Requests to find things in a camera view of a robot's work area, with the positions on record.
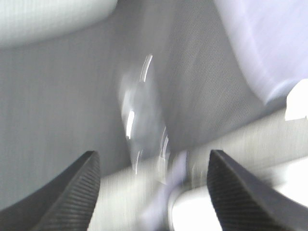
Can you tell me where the grey-purple towel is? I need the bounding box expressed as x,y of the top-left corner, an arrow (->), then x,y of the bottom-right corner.
214,0 -> 308,104

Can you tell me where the left clear tape strip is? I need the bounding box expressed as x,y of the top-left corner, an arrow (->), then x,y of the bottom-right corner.
119,53 -> 170,173

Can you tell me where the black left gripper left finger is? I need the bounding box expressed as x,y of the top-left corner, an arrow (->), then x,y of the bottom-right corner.
0,151 -> 101,231

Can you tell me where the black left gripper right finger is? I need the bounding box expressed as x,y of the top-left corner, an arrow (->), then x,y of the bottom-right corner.
207,150 -> 308,231

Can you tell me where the grey perforated laundry basket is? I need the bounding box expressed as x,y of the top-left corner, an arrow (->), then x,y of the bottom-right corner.
0,0 -> 117,49

